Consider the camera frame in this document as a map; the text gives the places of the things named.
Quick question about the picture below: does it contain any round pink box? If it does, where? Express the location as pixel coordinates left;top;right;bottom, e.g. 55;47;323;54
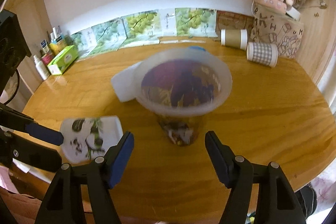
252;0;287;17

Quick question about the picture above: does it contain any white calligraphy panel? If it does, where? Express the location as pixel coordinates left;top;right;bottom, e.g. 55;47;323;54
160;9;177;37

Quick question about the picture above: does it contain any brown canister with white ends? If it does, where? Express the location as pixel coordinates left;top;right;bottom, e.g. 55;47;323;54
220;28;248;50

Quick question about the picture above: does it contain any yellow and blue box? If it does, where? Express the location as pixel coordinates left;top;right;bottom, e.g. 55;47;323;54
49;35;67;56

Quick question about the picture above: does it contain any brick pattern panel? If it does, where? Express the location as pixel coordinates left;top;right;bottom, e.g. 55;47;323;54
216;10;254;39

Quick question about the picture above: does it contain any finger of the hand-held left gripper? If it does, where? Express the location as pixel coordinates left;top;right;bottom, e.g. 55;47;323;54
0;103;64;146
0;132;62;172

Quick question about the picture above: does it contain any grape picture panel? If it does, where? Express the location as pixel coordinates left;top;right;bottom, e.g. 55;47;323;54
92;20;127;53
121;11;162;44
175;7;217;38
70;28;98;57

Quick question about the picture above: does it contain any black cable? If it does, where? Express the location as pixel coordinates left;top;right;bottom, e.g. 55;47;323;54
0;68;21;105

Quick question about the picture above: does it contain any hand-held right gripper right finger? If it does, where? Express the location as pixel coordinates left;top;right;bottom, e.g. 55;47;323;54
205;131;306;224

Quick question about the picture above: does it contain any clear floral print cup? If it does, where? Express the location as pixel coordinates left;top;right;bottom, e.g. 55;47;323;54
110;46;233;147

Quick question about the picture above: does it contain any letter print fabric basket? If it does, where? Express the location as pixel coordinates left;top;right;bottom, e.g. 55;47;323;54
251;2;305;59

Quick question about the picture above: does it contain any checkered canister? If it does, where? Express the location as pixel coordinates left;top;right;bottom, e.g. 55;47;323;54
246;42;278;68

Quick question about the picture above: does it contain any white spray bottle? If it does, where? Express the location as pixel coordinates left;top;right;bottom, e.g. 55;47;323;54
33;55;50;80

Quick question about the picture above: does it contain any green tissue box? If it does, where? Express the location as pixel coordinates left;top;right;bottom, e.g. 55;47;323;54
47;45;79;76

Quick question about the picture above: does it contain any white tube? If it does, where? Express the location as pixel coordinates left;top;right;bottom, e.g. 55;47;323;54
50;26;62;41

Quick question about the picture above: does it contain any pink small box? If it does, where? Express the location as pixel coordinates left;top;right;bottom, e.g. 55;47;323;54
41;52;55;65

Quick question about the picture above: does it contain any floral cloth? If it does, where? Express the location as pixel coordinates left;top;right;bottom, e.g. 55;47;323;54
310;168;336;214

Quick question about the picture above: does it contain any pink cloth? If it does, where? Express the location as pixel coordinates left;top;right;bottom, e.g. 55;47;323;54
0;166;42;224

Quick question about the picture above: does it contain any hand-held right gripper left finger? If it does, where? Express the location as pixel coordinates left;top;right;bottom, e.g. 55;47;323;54
34;131;135;224

